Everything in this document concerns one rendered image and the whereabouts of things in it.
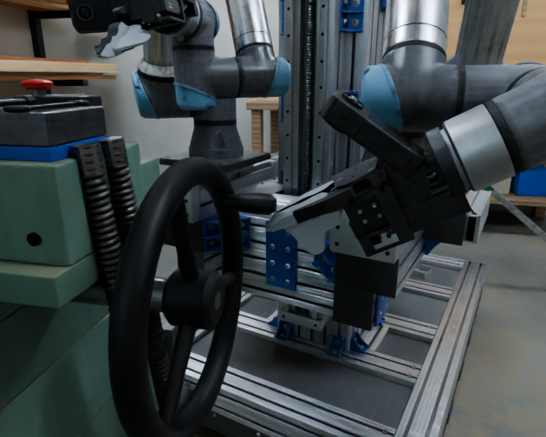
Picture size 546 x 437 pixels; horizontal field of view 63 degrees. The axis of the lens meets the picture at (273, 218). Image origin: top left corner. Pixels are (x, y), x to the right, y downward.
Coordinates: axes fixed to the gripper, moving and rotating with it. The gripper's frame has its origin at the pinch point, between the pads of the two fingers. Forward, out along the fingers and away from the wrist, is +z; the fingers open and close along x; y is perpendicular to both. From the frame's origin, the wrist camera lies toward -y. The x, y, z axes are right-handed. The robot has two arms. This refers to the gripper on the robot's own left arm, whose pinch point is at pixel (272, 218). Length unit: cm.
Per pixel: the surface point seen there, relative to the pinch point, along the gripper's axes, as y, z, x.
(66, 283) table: -6.4, 11.9, -18.3
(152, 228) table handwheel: -7.2, 1.3, -18.3
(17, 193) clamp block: -14.9, 11.8, -17.3
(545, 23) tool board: 27, -111, 324
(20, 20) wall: -164, 215, 264
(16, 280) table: -8.7, 15.0, -19.7
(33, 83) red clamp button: -24.3, 12.1, -7.8
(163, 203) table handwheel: -8.4, 0.7, -16.1
